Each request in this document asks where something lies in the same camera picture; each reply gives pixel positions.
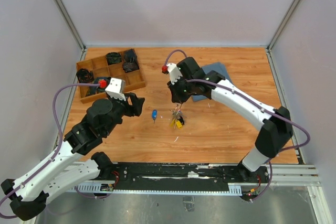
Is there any rolled dark tie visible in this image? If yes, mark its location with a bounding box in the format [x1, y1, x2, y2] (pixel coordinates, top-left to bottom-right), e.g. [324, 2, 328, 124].
[106, 52, 122, 65]

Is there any large keyring with tagged keys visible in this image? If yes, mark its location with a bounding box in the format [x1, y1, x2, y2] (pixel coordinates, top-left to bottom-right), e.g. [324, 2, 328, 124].
[170, 103, 186, 129]

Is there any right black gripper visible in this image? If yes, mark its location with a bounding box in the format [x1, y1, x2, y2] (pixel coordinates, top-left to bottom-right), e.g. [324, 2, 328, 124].
[167, 74, 195, 104]

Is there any rolled brown-black tie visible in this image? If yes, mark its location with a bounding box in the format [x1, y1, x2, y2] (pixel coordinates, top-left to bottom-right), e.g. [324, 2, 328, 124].
[122, 62, 139, 73]

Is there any blue green patterned tie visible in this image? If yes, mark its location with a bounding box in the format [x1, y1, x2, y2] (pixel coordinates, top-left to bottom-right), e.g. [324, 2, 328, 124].
[85, 77, 111, 97]

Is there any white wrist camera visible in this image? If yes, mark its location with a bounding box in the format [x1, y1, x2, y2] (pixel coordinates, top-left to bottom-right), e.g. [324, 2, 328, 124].
[105, 78, 126, 101]
[162, 63, 182, 85]

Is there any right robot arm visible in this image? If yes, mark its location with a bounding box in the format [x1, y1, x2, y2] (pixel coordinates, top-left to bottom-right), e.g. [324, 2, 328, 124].
[162, 57, 293, 182]

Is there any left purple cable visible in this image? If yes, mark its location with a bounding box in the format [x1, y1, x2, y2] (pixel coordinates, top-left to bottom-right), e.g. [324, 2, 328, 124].
[0, 82, 104, 219]

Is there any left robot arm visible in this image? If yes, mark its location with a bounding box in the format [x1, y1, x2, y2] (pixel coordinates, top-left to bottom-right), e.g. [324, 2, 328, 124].
[1, 93, 145, 221]

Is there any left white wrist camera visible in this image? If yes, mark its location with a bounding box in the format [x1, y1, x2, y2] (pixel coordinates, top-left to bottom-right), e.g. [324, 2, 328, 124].
[105, 78, 126, 101]

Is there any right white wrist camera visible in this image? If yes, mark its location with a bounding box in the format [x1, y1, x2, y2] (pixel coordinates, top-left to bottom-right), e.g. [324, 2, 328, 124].
[162, 63, 182, 85]

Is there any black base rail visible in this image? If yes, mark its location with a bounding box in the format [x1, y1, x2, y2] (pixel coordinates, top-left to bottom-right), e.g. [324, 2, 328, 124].
[95, 163, 269, 192]

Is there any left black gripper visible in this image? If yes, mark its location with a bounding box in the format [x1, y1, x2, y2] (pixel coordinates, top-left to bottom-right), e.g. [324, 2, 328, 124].
[103, 92, 145, 136]

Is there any wooden compartment tray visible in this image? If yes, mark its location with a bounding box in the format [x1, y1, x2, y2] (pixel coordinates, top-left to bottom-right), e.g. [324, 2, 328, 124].
[76, 47, 146, 92]

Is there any folded blue towel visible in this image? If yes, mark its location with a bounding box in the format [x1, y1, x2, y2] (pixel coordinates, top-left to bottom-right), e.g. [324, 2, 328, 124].
[191, 62, 233, 103]

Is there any rolled black tie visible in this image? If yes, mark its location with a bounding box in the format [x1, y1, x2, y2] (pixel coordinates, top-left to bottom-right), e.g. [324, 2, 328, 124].
[124, 49, 138, 63]

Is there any rolled tie with red pattern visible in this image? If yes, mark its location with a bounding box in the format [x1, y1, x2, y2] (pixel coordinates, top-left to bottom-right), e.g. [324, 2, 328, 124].
[76, 68, 94, 83]

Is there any key with dark blue tag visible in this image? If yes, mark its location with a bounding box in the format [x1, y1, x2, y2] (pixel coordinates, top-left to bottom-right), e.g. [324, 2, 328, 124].
[151, 110, 157, 122]

